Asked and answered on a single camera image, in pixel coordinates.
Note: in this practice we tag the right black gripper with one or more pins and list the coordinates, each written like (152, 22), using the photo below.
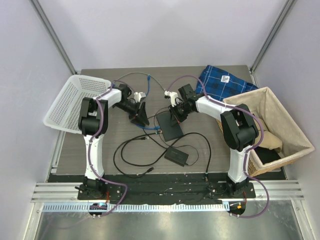
(176, 117)

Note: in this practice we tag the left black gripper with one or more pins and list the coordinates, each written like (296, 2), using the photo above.
(141, 117)

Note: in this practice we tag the black network switch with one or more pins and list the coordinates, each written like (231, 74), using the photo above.
(169, 132)

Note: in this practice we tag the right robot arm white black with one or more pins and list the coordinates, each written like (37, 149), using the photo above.
(238, 125)

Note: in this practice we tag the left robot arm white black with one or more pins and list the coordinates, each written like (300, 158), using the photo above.
(93, 122)

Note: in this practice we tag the black power adapter brick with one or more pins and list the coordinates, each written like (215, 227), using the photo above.
(176, 156)

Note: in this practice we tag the blue plaid cloth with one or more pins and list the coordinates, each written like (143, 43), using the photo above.
(220, 84)

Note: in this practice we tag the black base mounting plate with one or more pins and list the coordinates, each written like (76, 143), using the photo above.
(172, 188)

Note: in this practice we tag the white perforated plastic basket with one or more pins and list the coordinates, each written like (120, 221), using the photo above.
(63, 115)

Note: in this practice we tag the beige cloth in basket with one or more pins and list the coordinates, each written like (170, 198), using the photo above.
(269, 141)

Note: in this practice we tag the wicker basket with beige liner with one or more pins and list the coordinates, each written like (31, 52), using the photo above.
(281, 133)

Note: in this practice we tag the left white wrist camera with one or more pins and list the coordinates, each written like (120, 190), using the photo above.
(139, 96)

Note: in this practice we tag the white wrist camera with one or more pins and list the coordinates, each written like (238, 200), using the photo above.
(139, 96)
(172, 96)

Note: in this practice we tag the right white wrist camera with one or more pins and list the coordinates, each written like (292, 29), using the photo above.
(172, 96)

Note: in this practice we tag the aluminium frame rail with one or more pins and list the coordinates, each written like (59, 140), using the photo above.
(65, 197)

